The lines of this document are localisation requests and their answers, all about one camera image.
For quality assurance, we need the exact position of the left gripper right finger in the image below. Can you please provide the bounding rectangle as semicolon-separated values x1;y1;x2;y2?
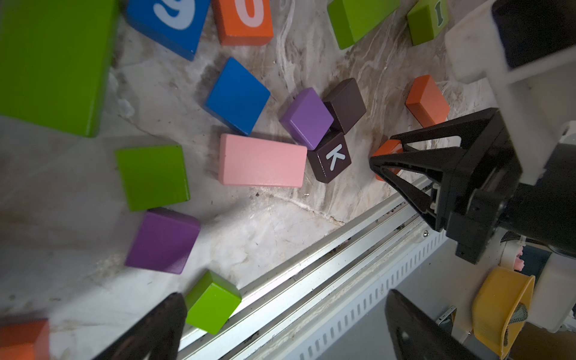
385;289;478;360

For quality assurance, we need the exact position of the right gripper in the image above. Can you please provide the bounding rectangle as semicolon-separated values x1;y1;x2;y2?
369;107;575;264

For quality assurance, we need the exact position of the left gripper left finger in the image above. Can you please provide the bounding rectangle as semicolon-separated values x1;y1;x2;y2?
95;292;187;359

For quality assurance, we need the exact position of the orange R block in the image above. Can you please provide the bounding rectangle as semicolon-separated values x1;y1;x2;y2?
371;139;404;182

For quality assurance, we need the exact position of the long orange block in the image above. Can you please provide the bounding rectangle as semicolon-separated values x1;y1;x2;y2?
405;75;450;128

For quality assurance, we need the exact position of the yellow container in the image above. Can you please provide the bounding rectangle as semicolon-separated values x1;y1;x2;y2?
472;266;536;359

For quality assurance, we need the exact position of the purple block lower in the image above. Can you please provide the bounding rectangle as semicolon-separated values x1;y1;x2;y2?
124;208;201;275

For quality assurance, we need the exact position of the plain dark block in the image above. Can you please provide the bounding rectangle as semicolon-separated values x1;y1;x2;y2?
322;78;367;134

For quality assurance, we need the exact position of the dark K block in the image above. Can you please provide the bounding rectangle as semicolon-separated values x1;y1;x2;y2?
307;130;352;184

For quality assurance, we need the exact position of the orange B block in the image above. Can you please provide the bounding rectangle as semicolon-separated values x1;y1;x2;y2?
1;319;50;359

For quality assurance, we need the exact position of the green I block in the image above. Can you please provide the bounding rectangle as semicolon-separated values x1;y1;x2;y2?
406;0;449;46

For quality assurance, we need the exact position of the purple block by K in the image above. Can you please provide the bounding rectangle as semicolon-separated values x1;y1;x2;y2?
280;88;334;150

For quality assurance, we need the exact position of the long green block right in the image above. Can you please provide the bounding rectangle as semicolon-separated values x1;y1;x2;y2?
327;0;401;50

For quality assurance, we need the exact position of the long green block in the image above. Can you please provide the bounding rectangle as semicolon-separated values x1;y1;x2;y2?
1;1;120;137
327;0;401;50

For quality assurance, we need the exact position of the small green block middle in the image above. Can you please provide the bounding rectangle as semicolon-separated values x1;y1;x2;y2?
115;145;191;212

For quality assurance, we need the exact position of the long pink block lower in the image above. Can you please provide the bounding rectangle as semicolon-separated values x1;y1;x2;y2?
218;133;308;188

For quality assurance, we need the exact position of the blue block middle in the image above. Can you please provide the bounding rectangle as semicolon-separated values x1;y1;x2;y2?
205;57;271;136

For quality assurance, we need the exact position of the orange 0 block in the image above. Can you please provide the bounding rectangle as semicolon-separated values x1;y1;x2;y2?
211;0;274;46

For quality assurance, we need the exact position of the blue 9 block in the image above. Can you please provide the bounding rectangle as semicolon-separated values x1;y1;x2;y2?
126;0;211;61

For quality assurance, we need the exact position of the long green block left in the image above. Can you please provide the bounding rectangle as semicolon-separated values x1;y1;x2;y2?
1;1;120;137

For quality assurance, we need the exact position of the green block near rail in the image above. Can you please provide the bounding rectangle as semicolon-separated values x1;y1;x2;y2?
184;270;242;335

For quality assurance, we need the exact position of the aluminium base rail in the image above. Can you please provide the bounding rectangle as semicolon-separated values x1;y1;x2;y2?
177;194;446;359

